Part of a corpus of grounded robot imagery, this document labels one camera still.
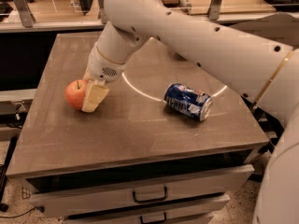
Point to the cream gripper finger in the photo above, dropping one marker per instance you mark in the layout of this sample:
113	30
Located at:
87	76
95	94

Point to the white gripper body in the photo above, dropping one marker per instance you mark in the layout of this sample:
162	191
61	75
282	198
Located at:
102	66

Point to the upper drawer with black handle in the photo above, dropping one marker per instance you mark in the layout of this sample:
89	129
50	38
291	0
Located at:
146	191

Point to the blue crushed pepsi can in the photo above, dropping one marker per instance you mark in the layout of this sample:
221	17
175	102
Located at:
189	102

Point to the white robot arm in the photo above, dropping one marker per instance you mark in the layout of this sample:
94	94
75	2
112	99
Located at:
266	71

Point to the red orange apple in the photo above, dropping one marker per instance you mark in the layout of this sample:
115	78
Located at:
74	93

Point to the drawer with black handle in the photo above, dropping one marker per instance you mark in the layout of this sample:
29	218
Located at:
146	191
198	210

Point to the lower drawer with black handle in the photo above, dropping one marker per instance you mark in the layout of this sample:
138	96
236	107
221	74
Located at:
198	210

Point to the metal railing with posts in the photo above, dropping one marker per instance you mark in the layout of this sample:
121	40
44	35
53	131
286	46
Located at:
62	15

